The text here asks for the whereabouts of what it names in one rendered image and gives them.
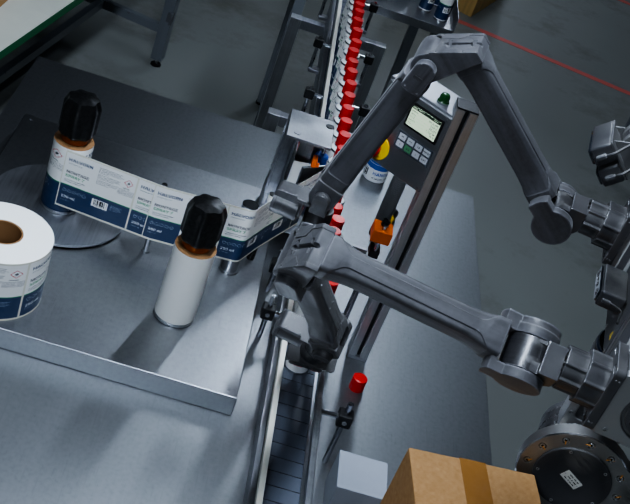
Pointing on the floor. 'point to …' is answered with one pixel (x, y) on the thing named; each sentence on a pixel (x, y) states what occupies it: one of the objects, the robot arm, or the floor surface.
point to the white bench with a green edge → (27, 24)
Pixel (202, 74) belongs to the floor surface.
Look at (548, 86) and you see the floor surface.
